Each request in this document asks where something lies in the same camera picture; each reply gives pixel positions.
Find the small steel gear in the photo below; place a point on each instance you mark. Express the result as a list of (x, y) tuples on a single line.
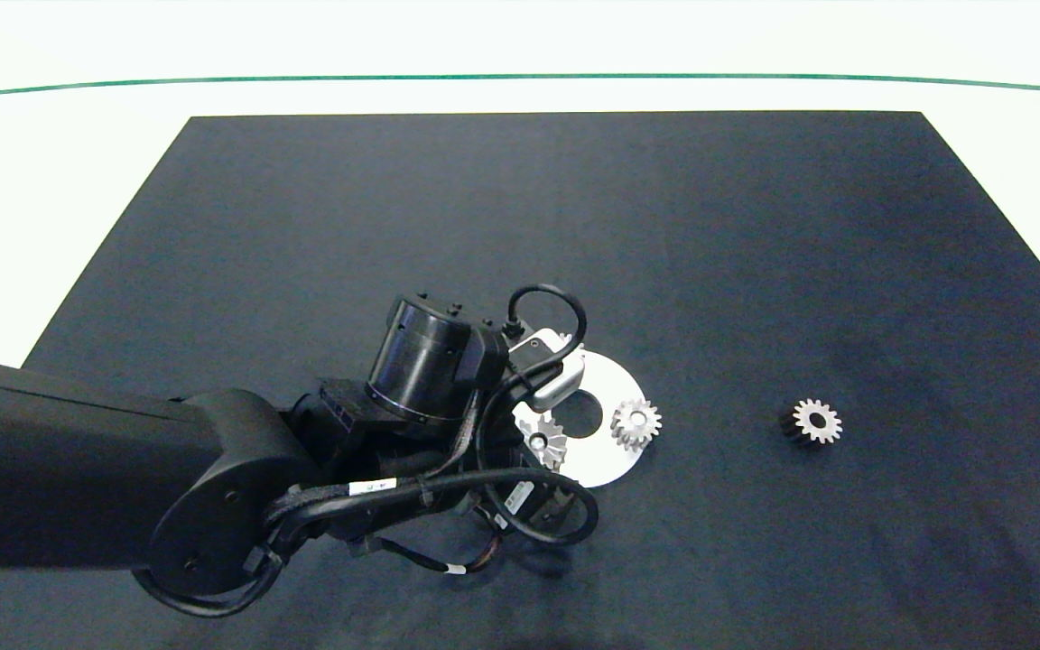
[(646, 426), (828, 427)]

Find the large steel gear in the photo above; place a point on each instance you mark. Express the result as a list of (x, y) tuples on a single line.
[(554, 449)]

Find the boxy shiny wrist camera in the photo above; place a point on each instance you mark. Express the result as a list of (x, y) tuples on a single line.
[(552, 383)]

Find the dark rectangular mat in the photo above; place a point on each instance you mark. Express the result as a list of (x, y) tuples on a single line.
[(710, 235)]

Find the round white pin plate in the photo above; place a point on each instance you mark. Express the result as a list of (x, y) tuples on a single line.
[(606, 456)]

